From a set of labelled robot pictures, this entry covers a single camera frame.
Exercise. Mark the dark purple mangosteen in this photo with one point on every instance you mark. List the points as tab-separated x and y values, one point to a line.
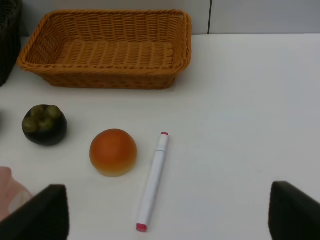
45	125

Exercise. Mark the white pink-tipped marker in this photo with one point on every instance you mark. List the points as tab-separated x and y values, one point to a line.
150	193

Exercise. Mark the orange wicker basket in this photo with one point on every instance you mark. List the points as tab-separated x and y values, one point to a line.
110	49

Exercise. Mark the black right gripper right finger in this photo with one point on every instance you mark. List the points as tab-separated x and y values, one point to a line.
292	215

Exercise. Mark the dark brown wicker basket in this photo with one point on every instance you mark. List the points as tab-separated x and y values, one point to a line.
10	43

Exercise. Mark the pink lotion bottle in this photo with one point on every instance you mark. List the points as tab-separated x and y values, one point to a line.
13	195

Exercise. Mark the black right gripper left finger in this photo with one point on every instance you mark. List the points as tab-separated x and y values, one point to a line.
44	217

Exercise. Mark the orange bread bun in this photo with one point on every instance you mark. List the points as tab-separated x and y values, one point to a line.
113	153

